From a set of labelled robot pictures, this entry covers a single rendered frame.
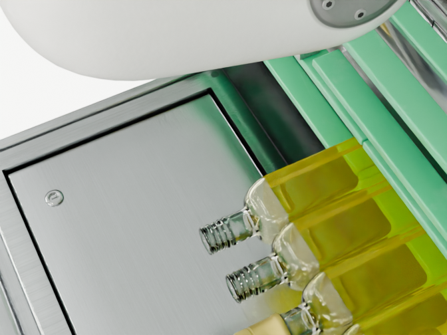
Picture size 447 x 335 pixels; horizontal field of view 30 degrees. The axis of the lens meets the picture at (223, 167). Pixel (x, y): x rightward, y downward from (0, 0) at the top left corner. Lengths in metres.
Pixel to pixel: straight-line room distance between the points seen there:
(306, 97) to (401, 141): 0.18
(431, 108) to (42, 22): 0.45
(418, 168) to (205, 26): 0.46
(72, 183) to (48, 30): 0.67
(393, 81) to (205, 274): 0.32
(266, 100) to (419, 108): 0.41
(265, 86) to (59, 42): 0.79
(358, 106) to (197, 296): 0.27
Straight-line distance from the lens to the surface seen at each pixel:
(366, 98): 0.83
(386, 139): 0.80
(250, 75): 1.14
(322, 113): 0.94
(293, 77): 0.97
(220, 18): 0.36
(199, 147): 1.02
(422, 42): 0.79
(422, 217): 0.78
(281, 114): 1.10
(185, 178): 1.00
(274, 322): 0.75
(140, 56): 0.36
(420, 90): 0.75
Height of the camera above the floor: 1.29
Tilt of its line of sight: 14 degrees down
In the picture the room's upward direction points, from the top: 113 degrees counter-clockwise
